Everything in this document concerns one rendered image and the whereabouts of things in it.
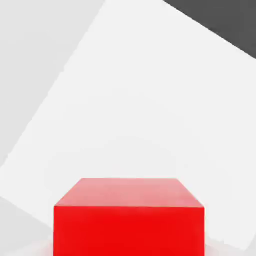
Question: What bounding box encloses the small red cube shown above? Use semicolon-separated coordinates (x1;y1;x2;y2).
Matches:
53;177;206;256

